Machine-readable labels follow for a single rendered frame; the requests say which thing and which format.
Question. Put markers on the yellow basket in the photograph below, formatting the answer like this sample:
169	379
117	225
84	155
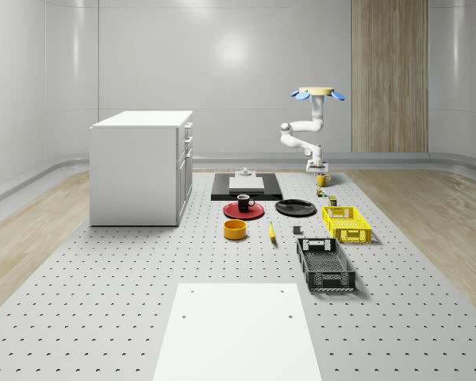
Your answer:
355	235

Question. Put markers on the black stove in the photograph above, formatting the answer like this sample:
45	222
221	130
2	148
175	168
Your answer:
222	186

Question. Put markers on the flat-sided can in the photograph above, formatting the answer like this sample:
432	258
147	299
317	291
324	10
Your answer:
332	201

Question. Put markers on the white board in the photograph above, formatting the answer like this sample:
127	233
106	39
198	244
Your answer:
238	333

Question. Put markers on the yellow bowl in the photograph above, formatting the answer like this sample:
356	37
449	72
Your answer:
235	232

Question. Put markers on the drone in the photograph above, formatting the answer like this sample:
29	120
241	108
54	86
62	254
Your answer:
316	91

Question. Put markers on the banana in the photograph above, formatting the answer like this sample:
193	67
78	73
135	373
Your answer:
272	233

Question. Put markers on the white cabinet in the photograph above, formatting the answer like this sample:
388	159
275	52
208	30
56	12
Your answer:
135	174

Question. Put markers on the black mug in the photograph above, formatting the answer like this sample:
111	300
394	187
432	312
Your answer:
243	204

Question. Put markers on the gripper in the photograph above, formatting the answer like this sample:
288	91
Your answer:
316	165

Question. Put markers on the yellow mug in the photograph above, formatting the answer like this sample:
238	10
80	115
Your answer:
322	182

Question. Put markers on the black plate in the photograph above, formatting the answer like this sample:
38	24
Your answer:
295	208

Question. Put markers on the red plate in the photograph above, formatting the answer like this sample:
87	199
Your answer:
231	212

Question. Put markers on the puzzle cube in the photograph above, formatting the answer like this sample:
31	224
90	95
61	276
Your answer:
321	193

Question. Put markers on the dark grey basket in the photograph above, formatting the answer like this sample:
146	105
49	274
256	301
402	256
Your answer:
325	278

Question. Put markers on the grey cube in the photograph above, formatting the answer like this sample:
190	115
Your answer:
298	230

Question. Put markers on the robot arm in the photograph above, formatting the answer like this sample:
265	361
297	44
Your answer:
307	126

